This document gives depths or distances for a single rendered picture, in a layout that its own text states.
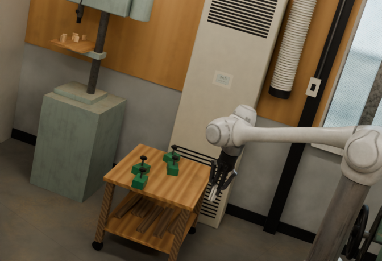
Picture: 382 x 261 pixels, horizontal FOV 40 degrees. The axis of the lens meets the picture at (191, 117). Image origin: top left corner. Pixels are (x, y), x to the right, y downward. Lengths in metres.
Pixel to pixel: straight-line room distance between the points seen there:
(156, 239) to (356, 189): 1.81
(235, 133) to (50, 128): 2.11
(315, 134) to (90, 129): 2.05
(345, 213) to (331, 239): 0.11
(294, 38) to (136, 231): 1.64
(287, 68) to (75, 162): 1.63
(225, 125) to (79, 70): 2.50
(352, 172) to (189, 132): 2.15
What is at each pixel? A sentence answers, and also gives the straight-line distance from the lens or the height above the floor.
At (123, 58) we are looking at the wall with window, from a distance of 4.13.
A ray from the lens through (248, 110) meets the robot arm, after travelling 2.11.
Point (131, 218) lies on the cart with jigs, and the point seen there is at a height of 0.18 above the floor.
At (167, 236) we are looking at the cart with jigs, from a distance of 3.43.
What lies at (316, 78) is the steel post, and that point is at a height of 1.27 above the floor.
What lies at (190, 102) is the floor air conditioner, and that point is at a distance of 3.72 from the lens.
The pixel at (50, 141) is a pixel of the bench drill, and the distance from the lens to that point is 3.88.
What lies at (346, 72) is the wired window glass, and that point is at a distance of 3.93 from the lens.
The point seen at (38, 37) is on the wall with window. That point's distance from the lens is 4.43.
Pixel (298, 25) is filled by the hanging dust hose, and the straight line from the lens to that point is 3.63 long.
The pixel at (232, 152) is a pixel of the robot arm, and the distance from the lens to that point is 2.16.
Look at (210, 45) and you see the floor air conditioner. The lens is 3.61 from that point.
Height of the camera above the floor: 1.98
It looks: 19 degrees down
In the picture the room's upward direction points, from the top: 15 degrees clockwise
